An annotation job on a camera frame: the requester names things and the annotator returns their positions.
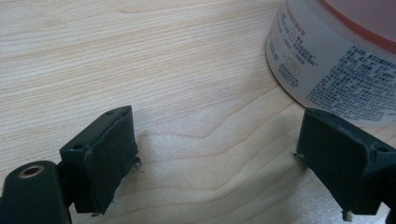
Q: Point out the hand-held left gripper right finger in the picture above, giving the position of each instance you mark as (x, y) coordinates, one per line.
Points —
(339, 161)

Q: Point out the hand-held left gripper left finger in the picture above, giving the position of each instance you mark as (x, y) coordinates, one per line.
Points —
(102, 161)

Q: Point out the pink lid cream tub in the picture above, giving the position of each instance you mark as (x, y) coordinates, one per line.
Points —
(327, 62)

